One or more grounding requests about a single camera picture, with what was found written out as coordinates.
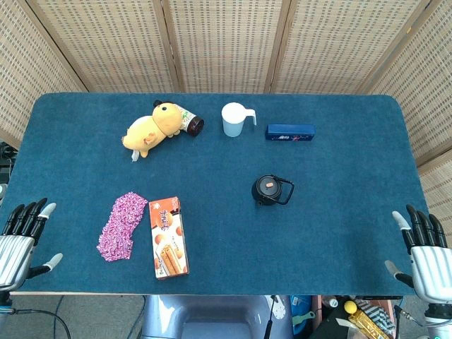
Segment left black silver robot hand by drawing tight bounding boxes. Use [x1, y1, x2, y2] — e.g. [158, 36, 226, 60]
[0, 197, 64, 291]

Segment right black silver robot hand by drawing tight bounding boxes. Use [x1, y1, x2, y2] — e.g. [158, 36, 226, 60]
[384, 203, 452, 308]

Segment black teapot lid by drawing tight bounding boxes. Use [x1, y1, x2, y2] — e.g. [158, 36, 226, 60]
[256, 175, 281, 196]

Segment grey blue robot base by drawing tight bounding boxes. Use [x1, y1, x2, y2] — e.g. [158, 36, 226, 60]
[141, 295, 294, 339]

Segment black small kettle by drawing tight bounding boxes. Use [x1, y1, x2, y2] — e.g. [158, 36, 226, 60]
[251, 174, 295, 207]

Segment grey striped cloth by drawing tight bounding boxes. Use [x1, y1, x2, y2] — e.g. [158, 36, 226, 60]
[355, 299, 397, 333]

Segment yellow snack package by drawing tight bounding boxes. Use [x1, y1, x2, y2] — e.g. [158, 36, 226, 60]
[347, 310, 390, 339]

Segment pink patterned foil bag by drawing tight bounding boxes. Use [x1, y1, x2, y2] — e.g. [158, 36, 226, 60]
[96, 191, 149, 263]

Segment blue plastic bag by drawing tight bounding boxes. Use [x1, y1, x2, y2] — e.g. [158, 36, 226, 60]
[289, 295, 314, 331]

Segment orange egg roll box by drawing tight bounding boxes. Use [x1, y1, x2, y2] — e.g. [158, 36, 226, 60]
[148, 196, 190, 280]

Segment thin black rod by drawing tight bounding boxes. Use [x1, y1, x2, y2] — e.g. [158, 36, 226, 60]
[266, 295, 277, 339]

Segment woven folding screen panel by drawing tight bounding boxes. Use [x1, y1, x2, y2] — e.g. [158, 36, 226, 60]
[367, 0, 452, 169]
[0, 0, 88, 149]
[270, 0, 431, 95]
[161, 0, 293, 95]
[26, 0, 185, 94]

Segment yellow plush toy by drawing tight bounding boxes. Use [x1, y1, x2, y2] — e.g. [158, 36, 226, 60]
[121, 100, 184, 162]

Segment dark blue rectangular box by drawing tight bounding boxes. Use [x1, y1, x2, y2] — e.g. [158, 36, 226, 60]
[265, 123, 316, 144]

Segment blue carpet table mat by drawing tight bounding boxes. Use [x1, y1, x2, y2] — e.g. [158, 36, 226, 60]
[6, 92, 430, 297]

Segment brown glass bottle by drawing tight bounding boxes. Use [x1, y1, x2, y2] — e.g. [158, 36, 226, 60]
[179, 105, 206, 137]

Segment white plastic mug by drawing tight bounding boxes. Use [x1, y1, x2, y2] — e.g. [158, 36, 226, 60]
[221, 102, 258, 138]

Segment black cable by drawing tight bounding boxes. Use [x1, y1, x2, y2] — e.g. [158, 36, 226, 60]
[9, 307, 72, 339]
[126, 295, 148, 339]

